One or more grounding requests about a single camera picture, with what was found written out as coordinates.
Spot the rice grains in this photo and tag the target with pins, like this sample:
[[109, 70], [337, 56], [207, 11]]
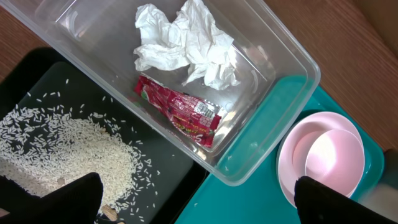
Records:
[[44, 147]]

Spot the pink bowl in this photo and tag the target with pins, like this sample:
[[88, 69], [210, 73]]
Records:
[[336, 160]]

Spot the teal serving tray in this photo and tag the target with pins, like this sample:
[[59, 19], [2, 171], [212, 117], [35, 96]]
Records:
[[260, 199]]

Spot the pink plate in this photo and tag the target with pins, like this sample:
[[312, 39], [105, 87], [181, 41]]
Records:
[[294, 148]]

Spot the clear plastic waste bin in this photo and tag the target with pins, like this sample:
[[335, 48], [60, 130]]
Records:
[[276, 74]]

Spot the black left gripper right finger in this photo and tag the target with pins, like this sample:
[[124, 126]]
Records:
[[319, 204]]

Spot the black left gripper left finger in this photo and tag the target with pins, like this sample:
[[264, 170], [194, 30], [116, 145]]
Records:
[[77, 202]]

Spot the red snack wrapper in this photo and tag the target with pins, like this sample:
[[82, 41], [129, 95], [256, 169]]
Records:
[[195, 117]]

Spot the white napkin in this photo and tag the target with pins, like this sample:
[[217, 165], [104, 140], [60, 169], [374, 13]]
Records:
[[192, 40]]

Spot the black plastic tray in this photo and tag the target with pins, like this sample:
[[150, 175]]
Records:
[[43, 78]]

